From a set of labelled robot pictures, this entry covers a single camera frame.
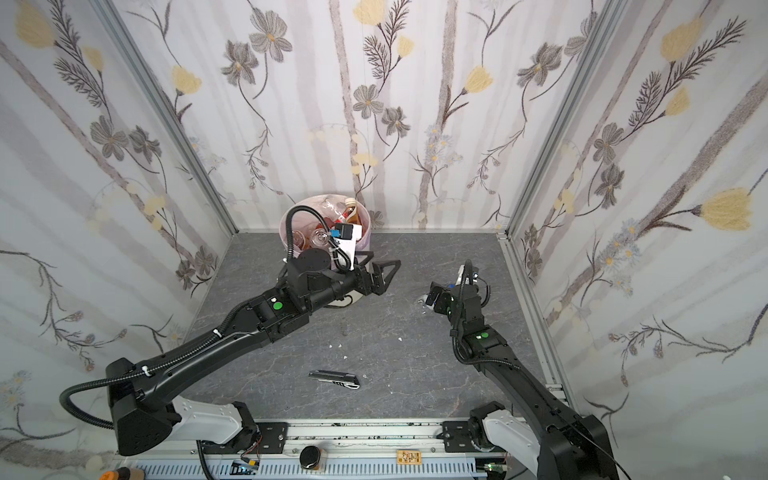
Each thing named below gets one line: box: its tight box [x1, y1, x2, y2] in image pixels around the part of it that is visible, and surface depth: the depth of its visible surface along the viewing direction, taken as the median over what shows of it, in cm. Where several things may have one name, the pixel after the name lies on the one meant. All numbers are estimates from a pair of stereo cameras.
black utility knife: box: [308, 370, 361, 390], surface depth 86 cm
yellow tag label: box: [396, 450, 423, 465], surface depth 72 cm
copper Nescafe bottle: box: [343, 198, 361, 225], surface depth 88 cm
